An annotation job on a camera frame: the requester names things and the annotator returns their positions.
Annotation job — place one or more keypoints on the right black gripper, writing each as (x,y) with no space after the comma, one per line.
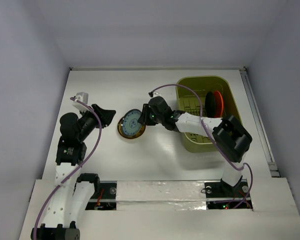
(145,114)

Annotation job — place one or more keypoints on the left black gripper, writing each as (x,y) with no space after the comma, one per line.
(105,115)

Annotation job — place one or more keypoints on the blue white patterned plate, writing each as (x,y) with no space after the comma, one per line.
(134,113)

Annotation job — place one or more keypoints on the yellow patterned plate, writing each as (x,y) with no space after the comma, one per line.
(129,128)

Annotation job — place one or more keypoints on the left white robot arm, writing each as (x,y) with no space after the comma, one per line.
(58,218)

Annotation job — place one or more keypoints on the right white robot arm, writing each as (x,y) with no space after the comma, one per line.
(227,134)

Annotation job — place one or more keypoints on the olive green dish rack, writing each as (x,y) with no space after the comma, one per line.
(188,102)

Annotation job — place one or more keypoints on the black plate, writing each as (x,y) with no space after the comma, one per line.
(210,105)

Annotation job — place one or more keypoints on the silver foil tape strip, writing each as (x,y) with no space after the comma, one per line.
(183,195)

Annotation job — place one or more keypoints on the orange plate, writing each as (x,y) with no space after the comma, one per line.
(219,102)

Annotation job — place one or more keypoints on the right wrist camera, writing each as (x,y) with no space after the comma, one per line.
(154,94)

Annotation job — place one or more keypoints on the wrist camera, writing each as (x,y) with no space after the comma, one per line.
(154,94)
(80,100)

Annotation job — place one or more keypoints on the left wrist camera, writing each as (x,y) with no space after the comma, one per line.
(80,100)

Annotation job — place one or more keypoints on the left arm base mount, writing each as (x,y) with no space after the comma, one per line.
(105,199)

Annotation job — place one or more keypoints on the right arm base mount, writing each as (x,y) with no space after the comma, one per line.
(218,198)

